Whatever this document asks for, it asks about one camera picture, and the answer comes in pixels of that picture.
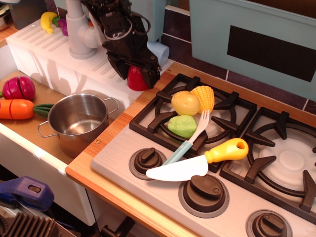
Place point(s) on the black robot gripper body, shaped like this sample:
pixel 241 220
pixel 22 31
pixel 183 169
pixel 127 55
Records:
pixel 125 34

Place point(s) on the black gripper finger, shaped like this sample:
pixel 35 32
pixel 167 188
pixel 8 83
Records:
pixel 119 65
pixel 151 74

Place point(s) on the red toy sweet potato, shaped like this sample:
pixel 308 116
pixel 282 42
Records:
pixel 135 79

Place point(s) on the yellow toy potato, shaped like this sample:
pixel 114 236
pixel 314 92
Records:
pixel 185 103

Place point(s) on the stainless steel pot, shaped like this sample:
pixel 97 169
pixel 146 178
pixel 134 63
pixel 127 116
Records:
pixel 77 120

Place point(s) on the light blue plastic cup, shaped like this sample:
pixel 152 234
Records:
pixel 160 50

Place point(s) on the light blue cabinet left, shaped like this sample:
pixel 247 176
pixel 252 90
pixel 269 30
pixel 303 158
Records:
pixel 151 10

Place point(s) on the grey toy faucet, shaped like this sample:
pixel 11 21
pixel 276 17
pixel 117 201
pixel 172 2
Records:
pixel 84 33

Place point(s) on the white toy sink unit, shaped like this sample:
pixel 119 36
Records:
pixel 46 59

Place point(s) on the yellow toy corn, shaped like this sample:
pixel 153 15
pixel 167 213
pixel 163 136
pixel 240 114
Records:
pixel 206 97

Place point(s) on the green toy lettuce piece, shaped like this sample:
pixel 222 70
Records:
pixel 183 125

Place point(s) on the purple toy eggplant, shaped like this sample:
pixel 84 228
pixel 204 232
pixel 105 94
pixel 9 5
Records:
pixel 62 24

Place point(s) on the left black burner grate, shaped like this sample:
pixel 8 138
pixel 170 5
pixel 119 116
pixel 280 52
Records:
pixel 229 117

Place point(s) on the black burner grate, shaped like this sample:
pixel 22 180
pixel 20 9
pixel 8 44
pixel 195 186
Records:
pixel 229 117
pixel 281 164

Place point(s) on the white blue toy fork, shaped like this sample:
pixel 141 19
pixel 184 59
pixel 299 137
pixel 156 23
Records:
pixel 186 145

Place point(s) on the yellow toy banana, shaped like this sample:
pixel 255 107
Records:
pixel 46 21

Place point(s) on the left brown stove knob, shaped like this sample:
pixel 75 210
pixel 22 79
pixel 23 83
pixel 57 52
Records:
pixel 143 160

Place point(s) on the brown stove knob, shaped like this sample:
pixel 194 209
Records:
pixel 267 223
pixel 204 196
pixel 143 160

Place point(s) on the magenta wooden toy onion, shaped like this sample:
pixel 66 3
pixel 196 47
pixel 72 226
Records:
pixel 21 87

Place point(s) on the white yellow toy knife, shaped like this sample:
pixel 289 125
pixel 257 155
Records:
pixel 233 149

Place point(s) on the grey toy stove top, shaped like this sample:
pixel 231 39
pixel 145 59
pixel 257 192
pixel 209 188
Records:
pixel 113 163

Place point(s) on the orange wooden toy carrot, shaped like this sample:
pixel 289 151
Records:
pixel 20 109

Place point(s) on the light blue toy cabinet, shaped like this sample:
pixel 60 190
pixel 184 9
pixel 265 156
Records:
pixel 272 41

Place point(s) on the right black burner grate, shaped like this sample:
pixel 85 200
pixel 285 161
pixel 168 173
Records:
pixel 281 164

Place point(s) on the middle brown stove knob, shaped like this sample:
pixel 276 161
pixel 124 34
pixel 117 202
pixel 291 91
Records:
pixel 204 196

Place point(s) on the blue clamp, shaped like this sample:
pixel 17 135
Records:
pixel 26 191

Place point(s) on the right brown stove knob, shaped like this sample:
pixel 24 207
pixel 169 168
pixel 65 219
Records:
pixel 267 223

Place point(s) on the black ribbed heat sink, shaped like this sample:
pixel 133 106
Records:
pixel 23 225

